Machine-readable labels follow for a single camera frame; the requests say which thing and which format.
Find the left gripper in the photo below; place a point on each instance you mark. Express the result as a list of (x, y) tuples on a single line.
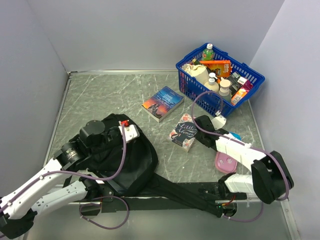
[(116, 128)]

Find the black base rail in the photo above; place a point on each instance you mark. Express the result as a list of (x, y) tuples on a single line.
[(147, 201)]

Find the Jane Eyre paperback book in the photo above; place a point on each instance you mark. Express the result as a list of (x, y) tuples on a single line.
[(162, 103)]

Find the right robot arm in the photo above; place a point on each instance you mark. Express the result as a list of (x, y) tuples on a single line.
[(269, 178)]

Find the pink pencil case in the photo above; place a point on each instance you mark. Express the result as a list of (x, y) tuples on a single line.
[(224, 163)]

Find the cream pump bottle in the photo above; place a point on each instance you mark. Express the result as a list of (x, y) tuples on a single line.
[(212, 84)]

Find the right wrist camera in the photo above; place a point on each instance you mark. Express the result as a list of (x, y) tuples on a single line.
[(218, 121)]

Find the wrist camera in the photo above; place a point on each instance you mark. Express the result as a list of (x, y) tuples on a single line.
[(129, 130), (218, 121)]

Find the black backpack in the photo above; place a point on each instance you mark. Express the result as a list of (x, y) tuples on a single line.
[(133, 164)]

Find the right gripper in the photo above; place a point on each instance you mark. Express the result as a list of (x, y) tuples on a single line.
[(198, 137)]

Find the orange snack box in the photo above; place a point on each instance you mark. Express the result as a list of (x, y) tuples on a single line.
[(222, 68)]

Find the Little Women paperback book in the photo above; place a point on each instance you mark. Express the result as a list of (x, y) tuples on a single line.
[(184, 133)]

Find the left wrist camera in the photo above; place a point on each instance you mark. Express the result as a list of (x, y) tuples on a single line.
[(129, 130)]

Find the black box with barcode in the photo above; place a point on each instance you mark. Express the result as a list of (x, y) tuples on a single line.
[(236, 82)]

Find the orange small carton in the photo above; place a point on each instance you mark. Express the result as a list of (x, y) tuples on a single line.
[(242, 92)]

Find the magenta small box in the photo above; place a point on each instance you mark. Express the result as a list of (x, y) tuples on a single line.
[(247, 85)]

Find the beige cloth pouch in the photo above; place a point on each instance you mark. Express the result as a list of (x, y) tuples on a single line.
[(199, 72)]

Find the green drink bottle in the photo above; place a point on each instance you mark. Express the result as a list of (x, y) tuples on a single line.
[(208, 53)]

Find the beige lidded bottle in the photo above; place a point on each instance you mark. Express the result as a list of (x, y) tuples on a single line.
[(224, 89)]

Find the blue plastic basket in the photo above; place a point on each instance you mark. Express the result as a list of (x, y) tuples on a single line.
[(211, 102)]

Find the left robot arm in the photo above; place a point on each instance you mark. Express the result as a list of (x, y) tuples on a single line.
[(60, 181)]

